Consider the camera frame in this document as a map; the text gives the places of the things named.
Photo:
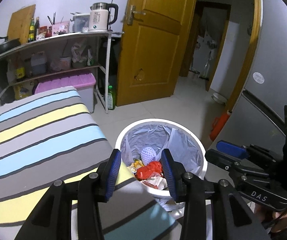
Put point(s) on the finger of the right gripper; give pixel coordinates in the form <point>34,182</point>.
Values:
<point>221,160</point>
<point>232,150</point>

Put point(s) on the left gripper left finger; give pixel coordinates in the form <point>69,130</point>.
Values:
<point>51,217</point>

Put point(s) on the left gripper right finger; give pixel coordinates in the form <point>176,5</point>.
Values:
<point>231,217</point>

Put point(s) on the red noodle wrapper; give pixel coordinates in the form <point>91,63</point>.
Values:
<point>156,181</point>

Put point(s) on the white foam fruit net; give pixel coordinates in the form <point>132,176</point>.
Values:
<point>147,155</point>

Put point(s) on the red plastic bag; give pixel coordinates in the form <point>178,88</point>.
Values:
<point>145,172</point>

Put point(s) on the small colourful wrapper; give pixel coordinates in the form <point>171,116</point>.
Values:
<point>136,165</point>

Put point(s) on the white trash bin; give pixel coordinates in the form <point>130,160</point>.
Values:
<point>163,132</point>

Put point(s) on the metal kitchen shelf rack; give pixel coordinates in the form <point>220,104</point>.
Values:
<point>60,46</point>

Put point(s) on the right hand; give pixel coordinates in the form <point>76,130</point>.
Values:
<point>279,226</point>

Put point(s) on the orange dustpan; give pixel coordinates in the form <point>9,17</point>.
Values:
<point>218,124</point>

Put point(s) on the grey bin liner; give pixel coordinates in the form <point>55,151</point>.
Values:
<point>158,139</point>

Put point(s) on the white floor bowl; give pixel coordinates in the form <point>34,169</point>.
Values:
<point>219,98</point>

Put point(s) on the grey refrigerator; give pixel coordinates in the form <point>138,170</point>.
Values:
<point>265,93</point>

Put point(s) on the striped tablecloth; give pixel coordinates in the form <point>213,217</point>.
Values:
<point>52,136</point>

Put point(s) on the green bottle on floor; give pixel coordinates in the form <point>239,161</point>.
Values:
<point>111,97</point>

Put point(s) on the wooden door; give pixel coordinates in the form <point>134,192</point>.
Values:
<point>152,49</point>

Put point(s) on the purple lid storage box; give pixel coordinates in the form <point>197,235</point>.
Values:
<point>83,82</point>

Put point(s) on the yellow oil bottle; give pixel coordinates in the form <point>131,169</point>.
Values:
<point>19,69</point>

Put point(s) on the dark liquid jug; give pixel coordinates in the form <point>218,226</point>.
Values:
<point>39,63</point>

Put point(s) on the black frying pan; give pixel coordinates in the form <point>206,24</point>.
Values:
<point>8,44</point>

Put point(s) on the green glass bottle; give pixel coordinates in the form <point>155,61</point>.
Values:
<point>31,31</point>

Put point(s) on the white electric kettle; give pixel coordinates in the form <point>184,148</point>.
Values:
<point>102,16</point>

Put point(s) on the red jar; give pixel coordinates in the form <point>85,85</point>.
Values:
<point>43,31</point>

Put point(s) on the pink utensil holder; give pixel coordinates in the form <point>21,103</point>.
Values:
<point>60,28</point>

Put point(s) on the dark soy sauce bottle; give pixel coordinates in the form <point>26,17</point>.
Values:
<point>36,28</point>

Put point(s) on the wooden cutting board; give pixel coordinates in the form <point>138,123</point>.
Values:
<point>19,24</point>

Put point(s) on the clear plastic container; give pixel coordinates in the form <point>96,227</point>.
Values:
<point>80,22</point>

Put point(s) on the door handle lock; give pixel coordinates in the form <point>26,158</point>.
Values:
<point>130,16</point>

